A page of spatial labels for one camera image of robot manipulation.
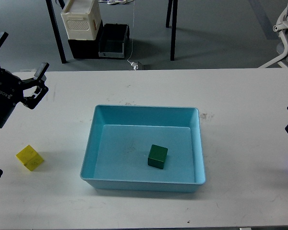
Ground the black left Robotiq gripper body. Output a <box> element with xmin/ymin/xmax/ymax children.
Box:
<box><xmin>0</xmin><ymin>69</ymin><xmax>23</xmax><ymax>128</ymax></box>

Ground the yellow cube block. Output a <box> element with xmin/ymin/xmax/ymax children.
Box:
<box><xmin>15</xmin><ymin>145</ymin><xmax>44</xmax><ymax>172</ymax></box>

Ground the green cube block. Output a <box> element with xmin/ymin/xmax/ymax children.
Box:
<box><xmin>147</xmin><ymin>144</ymin><xmax>168</xmax><ymax>169</ymax></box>

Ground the black storage box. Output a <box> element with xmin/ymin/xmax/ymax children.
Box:
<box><xmin>68</xmin><ymin>21</ymin><xmax>104</xmax><ymax>59</ymax></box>

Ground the open black tray box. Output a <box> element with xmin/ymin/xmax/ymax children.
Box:
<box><xmin>98</xmin><ymin>23</ymin><xmax>130</xmax><ymax>58</ymax></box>

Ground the black table leg left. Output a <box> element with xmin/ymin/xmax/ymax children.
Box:
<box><xmin>46</xmin><ymin>0</ymin><xmax>67</xmax><ymax>64</ymax></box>

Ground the black table leg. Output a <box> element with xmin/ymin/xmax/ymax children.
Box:
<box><xmin>166</xmin><ymin>0</ymin><xmax>173</xmax><ymax>28</ymax></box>
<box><xmin>46</xmin><ymin>0</ymin><xmax>67</xmax><ymax>64</ymax></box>
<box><xmin>170</xmin><ymin>0</ymin><xmax>178</xmax><ymax>61</ymax></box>

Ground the white plastic crate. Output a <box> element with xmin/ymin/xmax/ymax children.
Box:
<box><xmin>61</xmin><ymin>0</ymin><xmax>101</xmax><ymax>41</ymax></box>

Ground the light blue plastic bin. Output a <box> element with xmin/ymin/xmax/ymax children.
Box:
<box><xmin>80</xmin><ymin>105</ymin><xmax>206</xmax><ymax>192</ymax></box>

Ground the white power adapter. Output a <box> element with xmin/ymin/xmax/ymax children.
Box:
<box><xmin>130</xmin><ymin>62</ymin><xmax>145</xmax><ymax>70</ymax></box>

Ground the black table leg right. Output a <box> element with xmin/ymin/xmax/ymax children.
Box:
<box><xmin>170</xmin><ymin>0</ymin><xmax>178</xmax><ymax>61</ymax></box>

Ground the black table leg rear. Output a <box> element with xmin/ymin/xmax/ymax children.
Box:
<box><xmin>166</xmin><ymin>0</ymin><xmax>173</xmax><ymax>28</ymax></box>

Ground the white hanging cable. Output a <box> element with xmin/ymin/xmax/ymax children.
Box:
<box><xmin>127</xmin><ymin>0</ymin><xmax>136</xmax><ymax>64</ymax></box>

